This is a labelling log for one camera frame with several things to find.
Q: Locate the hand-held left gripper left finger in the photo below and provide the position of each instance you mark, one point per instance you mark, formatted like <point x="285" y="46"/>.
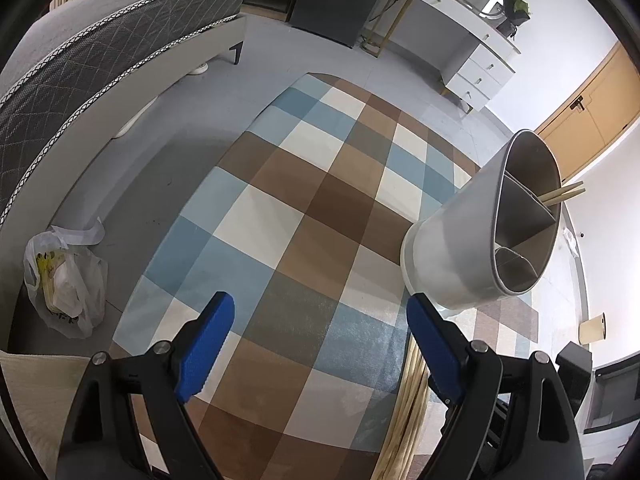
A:
<point x="210" y="345"/>

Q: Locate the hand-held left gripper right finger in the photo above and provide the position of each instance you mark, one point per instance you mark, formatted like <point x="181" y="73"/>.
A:
<point x="430" y="345"/>

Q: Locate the pile of bamboo chopsticks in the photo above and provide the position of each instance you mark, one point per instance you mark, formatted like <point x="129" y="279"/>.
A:
<point x="410" y="410"/>

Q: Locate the white divided utensil holder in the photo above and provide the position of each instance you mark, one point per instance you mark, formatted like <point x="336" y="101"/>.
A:
<point x="450" y="240"/>

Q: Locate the black box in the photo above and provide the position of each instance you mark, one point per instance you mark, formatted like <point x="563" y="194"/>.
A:
<point x="575" y="370"/>

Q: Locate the white plastic bag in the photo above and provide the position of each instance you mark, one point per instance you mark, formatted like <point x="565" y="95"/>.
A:
<point x="65" y="285"/>

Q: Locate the checkered blue brown rug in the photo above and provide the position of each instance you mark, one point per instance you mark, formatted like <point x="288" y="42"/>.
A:
<point x="300" y="210"/>

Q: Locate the clear plastic wrapper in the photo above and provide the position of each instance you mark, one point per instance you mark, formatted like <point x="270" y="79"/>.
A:
<point x="571" y="241"/>

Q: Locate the beige woven cushion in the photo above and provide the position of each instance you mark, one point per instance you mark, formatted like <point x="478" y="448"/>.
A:
<point x="35" y="395"/>

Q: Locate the wooden door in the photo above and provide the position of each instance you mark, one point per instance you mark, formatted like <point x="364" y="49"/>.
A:
<point x="590" y="120"/>

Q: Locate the white vanity desk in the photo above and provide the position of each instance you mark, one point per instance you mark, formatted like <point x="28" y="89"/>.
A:
<point x="480" y="67"/>

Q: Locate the grey quilted mattress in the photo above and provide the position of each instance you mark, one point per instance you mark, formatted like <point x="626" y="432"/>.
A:
<point x="100" y="60"/>

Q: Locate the black bag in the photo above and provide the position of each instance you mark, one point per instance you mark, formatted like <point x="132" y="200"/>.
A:
<point x="512" y="10"/>

